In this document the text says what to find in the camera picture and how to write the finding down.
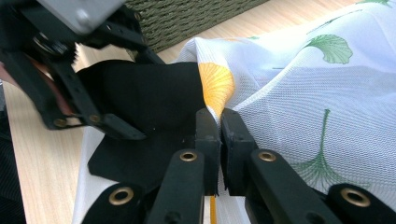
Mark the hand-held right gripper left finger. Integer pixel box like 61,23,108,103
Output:
194,107,222,196

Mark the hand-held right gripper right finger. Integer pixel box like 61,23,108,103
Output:
219,107,260,198

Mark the black cloth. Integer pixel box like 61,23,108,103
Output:
76,60,207,194

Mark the green woven basket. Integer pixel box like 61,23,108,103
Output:
124,0,269,54

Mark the white mesh leaf-print laundry bag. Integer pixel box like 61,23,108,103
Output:
71,0,396,224

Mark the dark ribbed clothing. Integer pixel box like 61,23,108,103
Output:
0,106,28,224

